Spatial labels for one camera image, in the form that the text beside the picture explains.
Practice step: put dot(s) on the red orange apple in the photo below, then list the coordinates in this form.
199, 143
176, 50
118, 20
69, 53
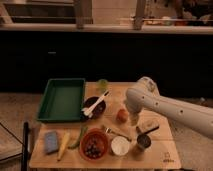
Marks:
122, 115

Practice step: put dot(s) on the orange bowl with berries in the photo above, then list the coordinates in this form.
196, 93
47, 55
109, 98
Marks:
94, 145

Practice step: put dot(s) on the metal fork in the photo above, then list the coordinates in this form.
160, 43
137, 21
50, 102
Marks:
109, 130

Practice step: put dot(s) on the blue grey sponge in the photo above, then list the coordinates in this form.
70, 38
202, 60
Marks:
51, 142

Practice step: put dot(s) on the metal measuring cup black handle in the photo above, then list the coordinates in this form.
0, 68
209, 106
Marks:
143, 140

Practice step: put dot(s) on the black chair frame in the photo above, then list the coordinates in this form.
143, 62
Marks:
24, 142

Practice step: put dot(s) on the yellow corn cob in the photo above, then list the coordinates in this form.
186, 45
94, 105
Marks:
63, 146

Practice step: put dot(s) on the small green cup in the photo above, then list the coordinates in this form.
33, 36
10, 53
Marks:
102, 85

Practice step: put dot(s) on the green plastic tray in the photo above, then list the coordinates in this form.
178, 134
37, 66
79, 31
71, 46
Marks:
62, 101

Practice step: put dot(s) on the dark brown bowl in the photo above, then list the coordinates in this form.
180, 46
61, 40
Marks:
99, 109

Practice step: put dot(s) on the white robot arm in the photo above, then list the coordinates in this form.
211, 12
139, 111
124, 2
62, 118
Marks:
144, 93

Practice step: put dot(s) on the white round cup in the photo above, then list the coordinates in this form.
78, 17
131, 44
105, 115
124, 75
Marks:
120, 146

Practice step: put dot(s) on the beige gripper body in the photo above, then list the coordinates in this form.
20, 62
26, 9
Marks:
134, 118

